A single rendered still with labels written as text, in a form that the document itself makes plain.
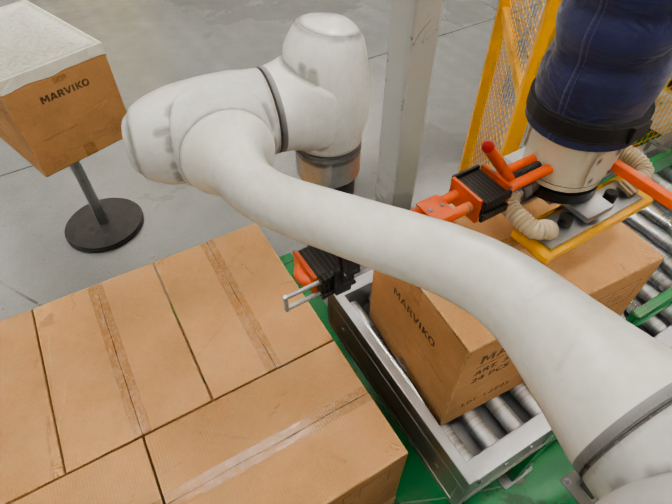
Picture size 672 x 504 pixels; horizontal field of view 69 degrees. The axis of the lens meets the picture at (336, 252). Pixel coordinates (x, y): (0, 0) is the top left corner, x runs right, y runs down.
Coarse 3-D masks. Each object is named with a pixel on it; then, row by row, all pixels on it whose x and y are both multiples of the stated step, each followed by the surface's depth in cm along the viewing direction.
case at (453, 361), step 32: (480, 224) 129; (576, 256) 122; (608, 256) 122; (640, 256) 122; (384, 288) 136; (416, 288) 117; (608, 288) 118; (640, 288) 130; (384, 320) 145; (416, 320) 123; (448, 320) 109; (416, 352) 131; (448, 352) 113; (480, 352) 107; (416, 384) 139; (448, 384) 119; (480, 384) 124; (512, 384) 138; (448, 416) 130
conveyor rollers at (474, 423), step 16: (656, 176) 204; (656, 208) 191; (640, 224) 187; (656, 240) 183; (656, 272) 170; (352, 304) 161; (640, 304) 161; (368, 320) 157; (656, 320) 156; (400, 368) 145; (496, 400) 139; (528, 400) 139; (464, 416) 136; (496, 416) 138; (512, 416) 135; (448, 432) 132; (480, 432) 133; (464, 448) 130
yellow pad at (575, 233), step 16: (608, 192) 107; (640, 192) 112; (560, 208) 109; (624, 208) 108; (640, 208) 109; (560, 224) 104; (576, 224) 105; (592, 224) 105; (608, 224) 105; (528, 240) 103; (544, 240) 102; (560, 240) 102; (576, 240) 102; (544, 256) 100
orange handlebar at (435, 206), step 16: (528, 160) 101; (528, 176) 98; (544, 176) 100; (624, 176) 99; (640, 176) 97; (448, 192) 95; (656, 192) 95; (416, 208) 92; (432, 208) 92; (448, 208) 92; (464, 208) 92; (304, 272) 83
